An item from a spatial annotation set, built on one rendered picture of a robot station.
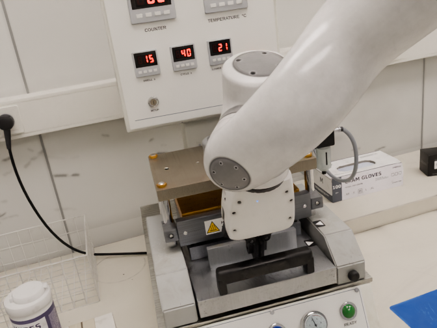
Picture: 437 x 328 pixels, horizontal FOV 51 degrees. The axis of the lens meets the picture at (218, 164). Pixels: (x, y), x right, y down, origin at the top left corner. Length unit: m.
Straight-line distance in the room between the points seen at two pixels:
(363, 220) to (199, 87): 0.59
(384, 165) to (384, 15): 0.97
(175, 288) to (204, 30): 0.48
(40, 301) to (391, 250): 0.80
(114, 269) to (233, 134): 0.85
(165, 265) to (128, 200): 0.63
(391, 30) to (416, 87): 1.22
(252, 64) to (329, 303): 0.41
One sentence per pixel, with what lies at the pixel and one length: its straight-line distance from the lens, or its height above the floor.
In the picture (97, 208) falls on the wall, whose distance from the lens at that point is 1.35.
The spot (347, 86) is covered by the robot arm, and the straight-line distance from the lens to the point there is 0.45.
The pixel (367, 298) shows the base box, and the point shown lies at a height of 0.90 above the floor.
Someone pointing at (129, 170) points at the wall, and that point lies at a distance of 1.31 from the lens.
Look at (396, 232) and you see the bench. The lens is 1.27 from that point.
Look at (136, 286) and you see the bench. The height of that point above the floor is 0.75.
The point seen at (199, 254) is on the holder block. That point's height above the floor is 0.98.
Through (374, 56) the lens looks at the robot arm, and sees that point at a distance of 0.45.
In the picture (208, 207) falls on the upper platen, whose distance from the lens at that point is 0.75.
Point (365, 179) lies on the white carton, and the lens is 1.34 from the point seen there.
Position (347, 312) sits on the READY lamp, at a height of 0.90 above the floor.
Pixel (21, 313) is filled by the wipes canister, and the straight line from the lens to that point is 0.96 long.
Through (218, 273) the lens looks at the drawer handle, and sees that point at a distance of 0.68.
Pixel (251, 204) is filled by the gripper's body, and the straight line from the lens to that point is 0.61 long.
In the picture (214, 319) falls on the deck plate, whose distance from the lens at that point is 0.73.
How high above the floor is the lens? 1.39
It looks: 21 degrees down
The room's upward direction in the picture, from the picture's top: 8 degrees counter-clockwise
